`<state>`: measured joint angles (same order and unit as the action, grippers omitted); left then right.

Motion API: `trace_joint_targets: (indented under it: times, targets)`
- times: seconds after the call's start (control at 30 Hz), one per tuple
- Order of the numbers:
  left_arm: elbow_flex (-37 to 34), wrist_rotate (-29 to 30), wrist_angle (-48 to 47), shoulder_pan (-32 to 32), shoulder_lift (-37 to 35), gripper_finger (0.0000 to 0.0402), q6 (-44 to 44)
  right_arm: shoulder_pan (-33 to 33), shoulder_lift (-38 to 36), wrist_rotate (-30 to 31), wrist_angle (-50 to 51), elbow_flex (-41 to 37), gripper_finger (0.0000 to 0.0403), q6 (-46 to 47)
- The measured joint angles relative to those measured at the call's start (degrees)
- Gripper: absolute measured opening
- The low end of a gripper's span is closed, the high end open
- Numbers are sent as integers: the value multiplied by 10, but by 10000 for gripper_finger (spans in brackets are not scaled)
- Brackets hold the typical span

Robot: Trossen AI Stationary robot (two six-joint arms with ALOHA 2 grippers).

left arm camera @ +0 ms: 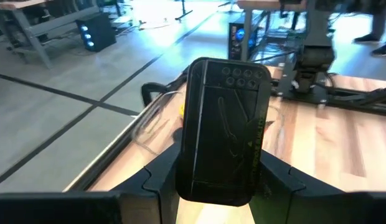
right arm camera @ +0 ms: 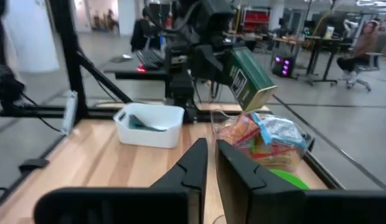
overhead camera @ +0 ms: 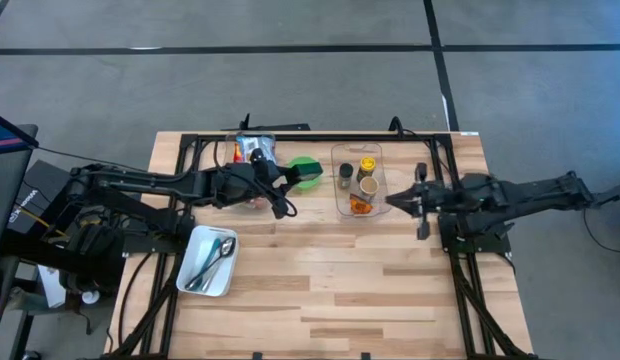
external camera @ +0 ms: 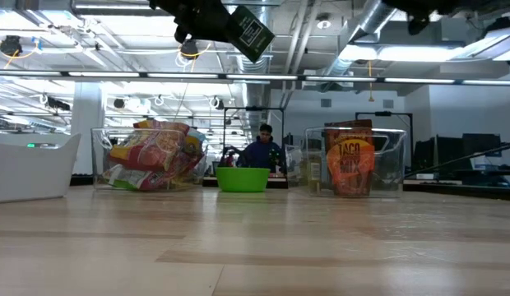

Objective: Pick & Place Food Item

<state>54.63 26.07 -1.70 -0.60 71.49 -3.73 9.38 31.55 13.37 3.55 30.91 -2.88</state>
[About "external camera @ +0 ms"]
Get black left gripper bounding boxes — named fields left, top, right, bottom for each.
left=149, top=0, right=242, bottom=45

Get blue ramen noodle packet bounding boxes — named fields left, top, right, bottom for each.
left=183, top=127, right=206, bottom=160

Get red and yellow ramen packet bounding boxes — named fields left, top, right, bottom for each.
left=108, top=119, right=190, bottom=173

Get red-edged ramen noodle packet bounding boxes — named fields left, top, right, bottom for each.
left=139, top=146, right=206, bottom=192

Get black-lid spice jar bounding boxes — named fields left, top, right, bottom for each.
left=306, top=154, right=324, bottom=195

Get small brown snack packet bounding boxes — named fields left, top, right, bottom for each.
left=324, top=118, right=377, bottom=197

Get black ceiling spotlight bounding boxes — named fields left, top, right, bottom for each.
left=179, top=39, right=201, bottom=61
left=0, top=35, right=24, bottom=58

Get long ceiling light bar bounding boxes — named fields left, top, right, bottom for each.
left=0, top=68, right=510, bottom=86

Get red and black device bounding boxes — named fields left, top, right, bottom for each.
left=217, top=146, right=242, bottom=168

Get person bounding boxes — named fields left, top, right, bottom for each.
left=238, top=123, right=284, bottom=170

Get green plastic bowl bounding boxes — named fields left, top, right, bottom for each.
left=216, top=166, right=271, bottom=193

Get white pillar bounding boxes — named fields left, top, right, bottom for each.
left=71, top=81, right=106, bottom=176

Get clear plastic bin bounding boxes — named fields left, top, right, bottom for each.
left=90, top=127, right=209, bottom=192
left=303, top=127, right=407, bottom=198

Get white plastic bin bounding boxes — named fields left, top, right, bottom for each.
left=0, top=132, right=81, bottom=205

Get dark desk monitors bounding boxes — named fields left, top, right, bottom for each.
left=413, top=133, right=503, bottom=172

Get silver ventilation duct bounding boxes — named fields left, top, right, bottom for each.
left=225, top=0, right=277, bottom=124
left=320, top=0, right=398, bottom=80

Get black metal frame rig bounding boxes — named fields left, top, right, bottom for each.
left=222, top=105, right=285, bottom=156
left=355, top=110, right=415, bottom=165

